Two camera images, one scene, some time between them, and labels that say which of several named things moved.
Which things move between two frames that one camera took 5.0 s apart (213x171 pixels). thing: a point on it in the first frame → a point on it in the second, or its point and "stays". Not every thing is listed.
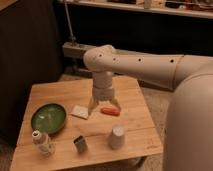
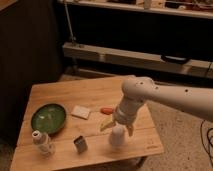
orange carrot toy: [110, 111] stays
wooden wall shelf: [186, 8] stays
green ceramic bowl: [48, 118] stays
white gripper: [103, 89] → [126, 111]
